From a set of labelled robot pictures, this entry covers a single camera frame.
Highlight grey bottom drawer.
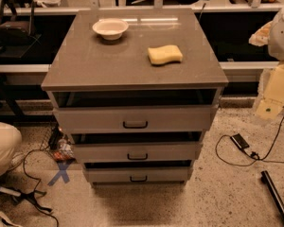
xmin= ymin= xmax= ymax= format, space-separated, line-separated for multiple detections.
xmin=83 ymin=167 xmax=193 ymax=184

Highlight grey drawer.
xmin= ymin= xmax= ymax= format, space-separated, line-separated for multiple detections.
xmin=83 ymin=167 xmax=193 ymax=184
xmin=73 ymin=142 xmax=203 ymax=163
xmin=53 ymin=106 xmax=218 ymax=133

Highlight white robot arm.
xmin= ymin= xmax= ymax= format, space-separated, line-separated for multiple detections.
xmin=249 ymin=9 xmax=284 ymax=120

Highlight grey drawer cabinet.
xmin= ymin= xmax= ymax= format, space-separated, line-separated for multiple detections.
xmin=41 ymin=8 xmax=229 ymax=187

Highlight grey top drawer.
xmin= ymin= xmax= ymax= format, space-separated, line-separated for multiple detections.
xmin=53 ymin=106 xmax=218 ymax=133

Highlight grey middle drawer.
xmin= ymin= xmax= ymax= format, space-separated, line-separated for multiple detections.
xmin=73 ymin=142 xmax=203 ymax=163

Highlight yellow sponge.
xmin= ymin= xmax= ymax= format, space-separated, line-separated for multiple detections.
xmin=148 ymin=44 xmax=183 ymax=65

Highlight white bowl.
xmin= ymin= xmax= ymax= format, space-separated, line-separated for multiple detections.
xmin=92 ymin=18 xmax=129 ymax=41

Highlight small items by cabinet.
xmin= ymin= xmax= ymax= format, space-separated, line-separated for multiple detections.
xmin=48 ymin=127 xmax=75 ymax=162

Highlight blue tape cross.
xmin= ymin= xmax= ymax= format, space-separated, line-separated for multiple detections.
xmin=47 ymin=160 xmax=73 ymax=186

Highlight black power adapter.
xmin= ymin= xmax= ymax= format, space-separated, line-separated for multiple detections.
xmin=230 ymin=133 xmax=249 ymax=150

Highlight person leg beige trousers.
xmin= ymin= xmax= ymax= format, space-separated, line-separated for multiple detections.
xmin=0 ymin=122 xmax=22 ymax=177

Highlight black chair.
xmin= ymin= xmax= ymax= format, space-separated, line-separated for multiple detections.
xmin=0 ymin=0 xmax=38 ymax=58

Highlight black metal bar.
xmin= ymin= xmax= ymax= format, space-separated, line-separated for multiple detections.
xmin=261 ymin=170 xmax=284 ymax=222

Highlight black cable on floor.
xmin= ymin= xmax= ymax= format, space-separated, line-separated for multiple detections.
xmin=215 ymin=101 xmax=284 ymax=167

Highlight black floor cable left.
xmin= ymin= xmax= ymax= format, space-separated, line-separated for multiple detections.
xmin=22 ymin=148 xmax=61 ymax=227

